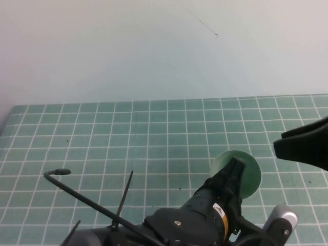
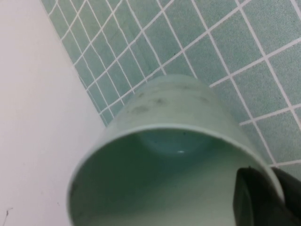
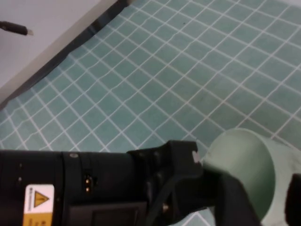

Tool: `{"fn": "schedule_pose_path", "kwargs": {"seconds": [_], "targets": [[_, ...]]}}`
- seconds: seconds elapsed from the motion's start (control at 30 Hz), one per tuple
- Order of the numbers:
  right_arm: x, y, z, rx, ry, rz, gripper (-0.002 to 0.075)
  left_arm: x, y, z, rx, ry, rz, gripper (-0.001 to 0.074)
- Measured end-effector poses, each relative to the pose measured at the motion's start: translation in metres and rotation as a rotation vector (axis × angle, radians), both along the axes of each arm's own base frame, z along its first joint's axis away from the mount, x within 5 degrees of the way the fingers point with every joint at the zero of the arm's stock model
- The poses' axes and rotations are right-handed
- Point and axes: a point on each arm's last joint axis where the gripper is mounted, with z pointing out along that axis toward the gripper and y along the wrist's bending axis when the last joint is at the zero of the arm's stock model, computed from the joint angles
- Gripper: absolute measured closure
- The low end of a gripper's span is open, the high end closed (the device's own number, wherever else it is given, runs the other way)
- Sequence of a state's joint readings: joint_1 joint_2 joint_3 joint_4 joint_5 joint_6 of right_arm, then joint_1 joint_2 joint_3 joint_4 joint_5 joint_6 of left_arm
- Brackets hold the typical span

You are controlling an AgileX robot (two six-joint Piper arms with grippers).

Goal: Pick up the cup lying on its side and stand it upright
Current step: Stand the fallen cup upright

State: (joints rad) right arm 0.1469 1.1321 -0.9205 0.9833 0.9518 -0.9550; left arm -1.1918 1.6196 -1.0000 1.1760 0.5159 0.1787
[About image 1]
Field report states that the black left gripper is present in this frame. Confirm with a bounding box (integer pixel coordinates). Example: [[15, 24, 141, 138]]
[[201, 157, 246, 233]]

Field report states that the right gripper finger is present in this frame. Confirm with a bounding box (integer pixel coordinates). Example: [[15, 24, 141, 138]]
[[273, 134, 328, 172], [280, 116, 328, 141]]

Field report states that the pale green plastic cup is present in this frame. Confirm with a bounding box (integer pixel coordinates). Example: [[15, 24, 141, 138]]
[[209, 150, 262, 200]]

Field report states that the black zip tie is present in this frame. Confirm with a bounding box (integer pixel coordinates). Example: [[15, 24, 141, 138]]
[[110, 170, 135, 233], [60, 219, 81, 246]]

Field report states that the thick black camera cable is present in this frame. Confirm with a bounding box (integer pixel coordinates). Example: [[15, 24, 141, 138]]
[[237, 228, 270, 246]]

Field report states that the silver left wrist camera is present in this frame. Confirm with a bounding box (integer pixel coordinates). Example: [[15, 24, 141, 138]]
[[263, 203, 299, 231]]

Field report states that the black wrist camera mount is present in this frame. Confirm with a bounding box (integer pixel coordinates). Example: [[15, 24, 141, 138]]
[[232, 216, 294, 246]]

